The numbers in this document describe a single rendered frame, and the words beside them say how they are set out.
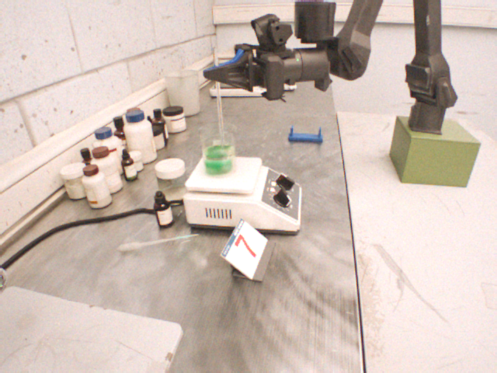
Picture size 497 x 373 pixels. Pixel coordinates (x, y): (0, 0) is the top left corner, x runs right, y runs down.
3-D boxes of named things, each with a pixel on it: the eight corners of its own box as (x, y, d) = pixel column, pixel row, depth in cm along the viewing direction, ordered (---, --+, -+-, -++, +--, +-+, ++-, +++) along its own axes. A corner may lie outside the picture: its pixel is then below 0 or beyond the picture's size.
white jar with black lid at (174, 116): (161, 130, 101) (158, 109, 98) (176, 124, 106) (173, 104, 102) (175, 134, 98) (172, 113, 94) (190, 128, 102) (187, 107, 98)
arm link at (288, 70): (276, 74, 61) (275, 41, 58) (320, 96, 45) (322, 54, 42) (235, 78, 59) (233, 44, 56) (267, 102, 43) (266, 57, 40)
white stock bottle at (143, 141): (141, 167, 79) (130, 119, 72) (126, 161, 83) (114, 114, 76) (162, 156, 84) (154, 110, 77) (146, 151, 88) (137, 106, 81)
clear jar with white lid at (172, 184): (195, 193, 67) (189, 159, 63) (180, 208, 62) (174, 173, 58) (171, 189, 69) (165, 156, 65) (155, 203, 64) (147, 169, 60)
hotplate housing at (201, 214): (300, 196, 64) (302, 161, 60) (299, 237, 53) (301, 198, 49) (197, 190, 68) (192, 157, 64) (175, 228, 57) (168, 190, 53)
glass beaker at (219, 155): (196, 174, 56) (189, 130, 52) (220, 161, 61) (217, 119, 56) (224, 186, 52) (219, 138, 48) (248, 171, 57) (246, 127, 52)
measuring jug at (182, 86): (168, 107, 125) (163, 70, 118) (199, 103, 128) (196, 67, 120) (170, 120, 110) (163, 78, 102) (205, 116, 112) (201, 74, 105)
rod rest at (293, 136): (322, 137, 91) (323, 126, 89) (322, 141, 88) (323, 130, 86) (289, 135, 93) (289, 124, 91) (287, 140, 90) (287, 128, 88)
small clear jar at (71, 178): (69, 190, 70) (60, 165, 67) (93, 184, 72) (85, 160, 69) (67, 203, 65) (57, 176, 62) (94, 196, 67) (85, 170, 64)
